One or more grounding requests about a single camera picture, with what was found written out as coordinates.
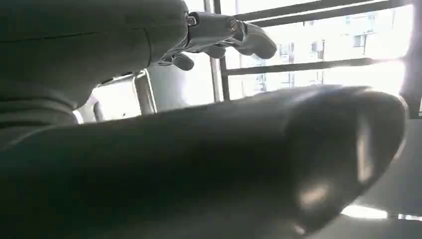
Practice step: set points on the bright ceiling light strip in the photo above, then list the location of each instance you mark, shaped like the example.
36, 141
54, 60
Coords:
362, 212

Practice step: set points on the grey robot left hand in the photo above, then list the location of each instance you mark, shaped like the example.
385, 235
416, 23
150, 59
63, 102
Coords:
204, 158

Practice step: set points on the grey round column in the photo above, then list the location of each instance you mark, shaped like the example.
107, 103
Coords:
168, 89

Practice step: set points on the grey metal post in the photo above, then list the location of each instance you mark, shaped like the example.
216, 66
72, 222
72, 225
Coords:
144, 95

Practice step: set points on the ribbed grey left arm sleeve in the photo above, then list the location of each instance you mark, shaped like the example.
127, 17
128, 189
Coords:
33, 112

